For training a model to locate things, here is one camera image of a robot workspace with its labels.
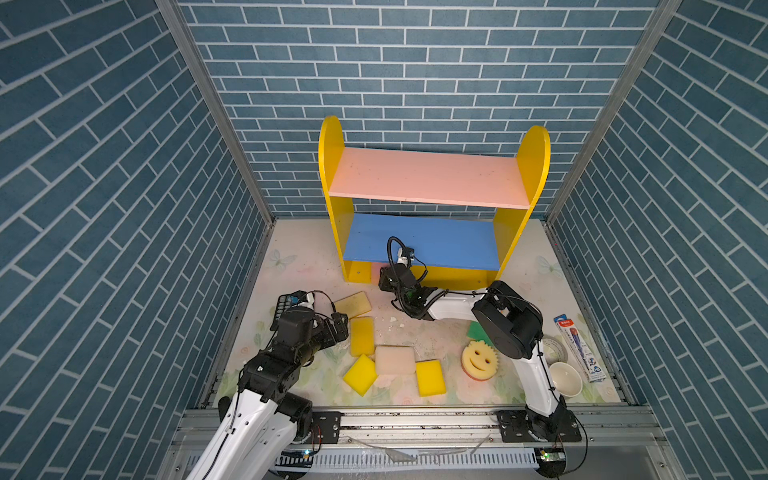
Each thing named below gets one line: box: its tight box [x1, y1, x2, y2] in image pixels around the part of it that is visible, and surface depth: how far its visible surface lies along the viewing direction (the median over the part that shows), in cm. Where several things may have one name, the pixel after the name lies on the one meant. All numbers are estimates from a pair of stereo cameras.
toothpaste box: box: [553, 314, 607, 383], surface depth 88 cm
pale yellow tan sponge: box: [333, 291, 372, 319], surface depth 97 cm
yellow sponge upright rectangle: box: [350, 316, 375, 357], surface depth 95 cm
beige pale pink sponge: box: [374, 346, 416, 376], surface depth 84 cm
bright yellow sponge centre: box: [415, 360, 446, 397], surface depth 83 cm
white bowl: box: [549, 362, 583, 398], surface depth 76 cm
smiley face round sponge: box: [461, 340, 499, 381], surface depth 83 cm
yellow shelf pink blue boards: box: [318, 117, 551, 289], surface depth 79 cm
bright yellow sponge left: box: [343, 354, 378, 397], surface depth 82 cm
